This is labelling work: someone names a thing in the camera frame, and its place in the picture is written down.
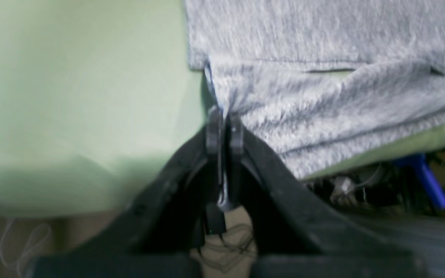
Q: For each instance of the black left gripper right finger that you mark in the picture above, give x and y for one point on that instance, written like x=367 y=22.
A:
x=297 y=234

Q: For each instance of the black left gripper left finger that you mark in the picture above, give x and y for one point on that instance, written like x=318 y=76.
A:
x=152 y=237

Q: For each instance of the grey heathered T-shirt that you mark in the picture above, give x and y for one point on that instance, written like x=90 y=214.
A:
x=321 y=81

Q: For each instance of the top centre blue clamp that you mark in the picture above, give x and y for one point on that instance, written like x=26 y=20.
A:
x=425 y=176

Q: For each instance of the green table cloth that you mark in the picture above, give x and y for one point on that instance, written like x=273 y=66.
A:
x=95 y=96

